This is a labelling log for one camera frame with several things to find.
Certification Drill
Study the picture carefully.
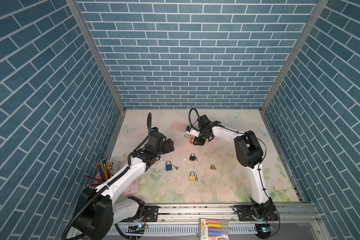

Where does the aluminium rail frame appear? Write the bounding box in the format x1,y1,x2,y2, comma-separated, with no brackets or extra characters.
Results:
64,202,331,240

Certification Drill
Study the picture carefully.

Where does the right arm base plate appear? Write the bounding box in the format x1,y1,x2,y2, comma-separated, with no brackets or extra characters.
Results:
233,205,280,222

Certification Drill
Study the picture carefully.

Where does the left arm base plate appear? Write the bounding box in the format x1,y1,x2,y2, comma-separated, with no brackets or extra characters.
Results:
121,206,159,223

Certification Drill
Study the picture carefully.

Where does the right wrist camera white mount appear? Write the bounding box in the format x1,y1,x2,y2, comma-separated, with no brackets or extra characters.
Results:
186,126,200,137

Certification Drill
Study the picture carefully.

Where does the highlighter marker pack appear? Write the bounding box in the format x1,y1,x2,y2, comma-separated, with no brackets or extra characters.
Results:
199,219,230,240

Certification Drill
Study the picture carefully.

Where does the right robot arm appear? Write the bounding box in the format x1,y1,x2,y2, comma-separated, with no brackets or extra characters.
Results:
186,108,277,221

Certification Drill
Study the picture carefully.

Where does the blue padlock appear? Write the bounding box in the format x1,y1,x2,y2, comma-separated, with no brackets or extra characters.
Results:
165,161,173,172

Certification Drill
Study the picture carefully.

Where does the large brass padlock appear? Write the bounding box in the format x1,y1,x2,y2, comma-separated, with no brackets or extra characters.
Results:
189,172,198,182

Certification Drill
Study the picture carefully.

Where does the black padlock with key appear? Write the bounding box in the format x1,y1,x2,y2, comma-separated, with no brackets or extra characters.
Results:
189,153,198,162

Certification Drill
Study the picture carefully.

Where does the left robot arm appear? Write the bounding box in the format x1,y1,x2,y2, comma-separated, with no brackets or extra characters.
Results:
61,113,174,240

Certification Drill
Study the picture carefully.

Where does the pink pencil cup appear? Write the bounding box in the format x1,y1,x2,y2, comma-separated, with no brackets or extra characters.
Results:
86,160,115,187

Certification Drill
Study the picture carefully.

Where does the red padlock with key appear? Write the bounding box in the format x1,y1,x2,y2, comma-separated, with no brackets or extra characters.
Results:
184,134,197,145

